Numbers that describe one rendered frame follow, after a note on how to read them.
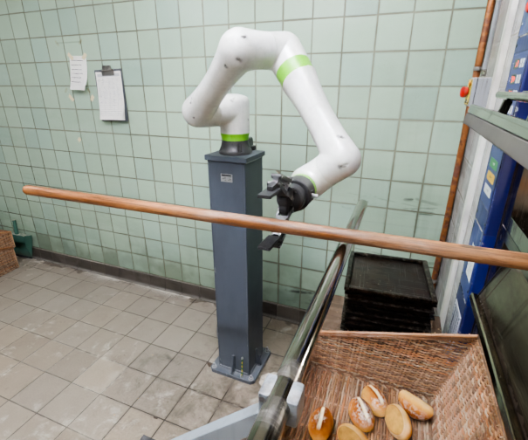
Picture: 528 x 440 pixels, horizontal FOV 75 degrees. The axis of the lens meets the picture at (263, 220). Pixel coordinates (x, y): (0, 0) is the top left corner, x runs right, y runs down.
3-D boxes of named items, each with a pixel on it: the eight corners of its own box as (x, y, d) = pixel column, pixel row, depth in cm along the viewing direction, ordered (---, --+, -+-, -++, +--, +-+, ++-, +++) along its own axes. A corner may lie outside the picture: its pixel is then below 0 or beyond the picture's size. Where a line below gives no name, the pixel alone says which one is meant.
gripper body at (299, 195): (307, 182, 92) (297, 191, 84) (305, 212, 95) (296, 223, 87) (280, 180, 95) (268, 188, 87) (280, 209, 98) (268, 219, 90)
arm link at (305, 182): (281, 203, 104) (282, 173, 100) (319, 208, 100) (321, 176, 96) (274, 209, 99) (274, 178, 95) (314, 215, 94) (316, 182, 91)
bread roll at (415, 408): (434, 407, 95) (424, 425, 93) (436, 411, 99) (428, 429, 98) (399, 385, 102) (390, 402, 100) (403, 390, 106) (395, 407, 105)
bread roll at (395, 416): (391, 443, 91) (405, 451, 92) (410, 428, 89) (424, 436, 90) (378, 410, 100) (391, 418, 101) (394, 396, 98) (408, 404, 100)
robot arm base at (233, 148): (239, 145, 174) (239, 133, 172) (266, 147, 169) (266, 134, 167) (212, 154, 152) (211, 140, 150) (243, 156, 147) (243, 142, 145)
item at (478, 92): (484, 106, 134) (490, 78, 130) (490, 106, 125) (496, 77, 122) (462, 105, 136) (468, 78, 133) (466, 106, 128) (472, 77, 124)
